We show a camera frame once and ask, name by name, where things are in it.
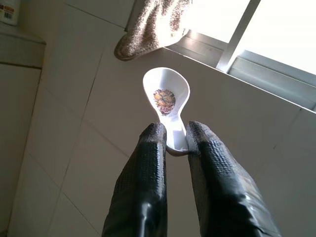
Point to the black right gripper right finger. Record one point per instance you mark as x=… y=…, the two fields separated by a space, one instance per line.
x=222 y=192

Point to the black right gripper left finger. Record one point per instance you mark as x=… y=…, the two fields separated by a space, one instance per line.
x=143 y=185

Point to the white patterned ceramic spoon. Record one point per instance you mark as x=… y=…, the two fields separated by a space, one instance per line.
x=165 y=81

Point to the white kitchen counter cabinet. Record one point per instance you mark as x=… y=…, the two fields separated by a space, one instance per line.
x=14 y=111

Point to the beige hanging towel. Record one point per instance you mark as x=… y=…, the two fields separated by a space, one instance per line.
x=148 y=32

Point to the white bottle red label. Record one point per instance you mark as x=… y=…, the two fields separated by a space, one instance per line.
x=8 y=12

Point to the aluminium frame window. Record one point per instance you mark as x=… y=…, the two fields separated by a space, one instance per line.
x=238 y=37

